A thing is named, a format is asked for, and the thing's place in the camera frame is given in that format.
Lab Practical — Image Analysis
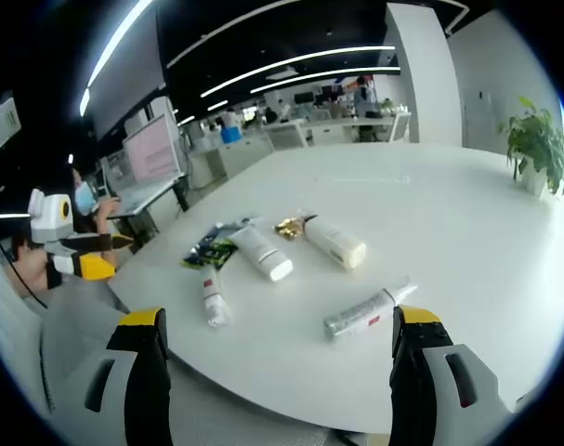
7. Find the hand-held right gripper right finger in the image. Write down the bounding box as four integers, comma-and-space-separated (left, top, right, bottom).
388, 304, 516, 446

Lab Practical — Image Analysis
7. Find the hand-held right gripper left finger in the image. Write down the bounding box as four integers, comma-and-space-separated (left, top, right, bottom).
53, 306, 174, 446

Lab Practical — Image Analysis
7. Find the silver skincare tube white cap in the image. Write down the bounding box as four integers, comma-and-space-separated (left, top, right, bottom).
322, 276, 419, 341

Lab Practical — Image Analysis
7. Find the small skincare tube red label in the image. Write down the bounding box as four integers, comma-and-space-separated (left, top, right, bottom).
199, 266, 232, 329

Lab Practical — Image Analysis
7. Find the green black skincare sachet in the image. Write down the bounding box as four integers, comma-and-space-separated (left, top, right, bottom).
180, 238, 239, 271

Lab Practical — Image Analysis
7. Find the cream skincare bottle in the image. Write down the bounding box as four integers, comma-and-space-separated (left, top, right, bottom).
301, 213, 368, 271

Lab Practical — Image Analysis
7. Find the white skincare tube grey band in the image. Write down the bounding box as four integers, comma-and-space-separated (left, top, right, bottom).
227, 222, 295, 283

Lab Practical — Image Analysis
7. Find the gold foil skincare sachet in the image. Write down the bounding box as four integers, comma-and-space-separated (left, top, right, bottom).
273, 215, 307, 241

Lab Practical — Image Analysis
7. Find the person's left hand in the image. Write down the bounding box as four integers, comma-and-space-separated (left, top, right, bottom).
10, 234, 63, 296

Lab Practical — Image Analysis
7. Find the white office desk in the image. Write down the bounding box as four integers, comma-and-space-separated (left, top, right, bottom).
105, 176, 190, 233

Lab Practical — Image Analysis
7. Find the person's grey clothing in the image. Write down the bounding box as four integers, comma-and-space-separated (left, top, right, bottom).
0, 231, 130, 433

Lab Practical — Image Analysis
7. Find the ceiling light strip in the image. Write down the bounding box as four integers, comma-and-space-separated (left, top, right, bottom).
78, 0, 156, 118
200, 66, 402, 99

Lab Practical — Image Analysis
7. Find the white plant pot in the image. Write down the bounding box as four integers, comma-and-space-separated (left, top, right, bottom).
521, 159, 548, 197

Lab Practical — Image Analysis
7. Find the white office chair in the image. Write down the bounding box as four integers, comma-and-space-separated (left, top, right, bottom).
387, 111, 412, 143

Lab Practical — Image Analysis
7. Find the row of white office desks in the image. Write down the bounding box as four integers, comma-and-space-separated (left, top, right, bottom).
261, 115, 397, 149

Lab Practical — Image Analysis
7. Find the green potted plant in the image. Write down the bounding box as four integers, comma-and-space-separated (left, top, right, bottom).
498, 96, 564, 206

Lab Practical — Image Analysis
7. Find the black cable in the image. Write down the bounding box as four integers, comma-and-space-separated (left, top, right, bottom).
0, 237, 48, 308

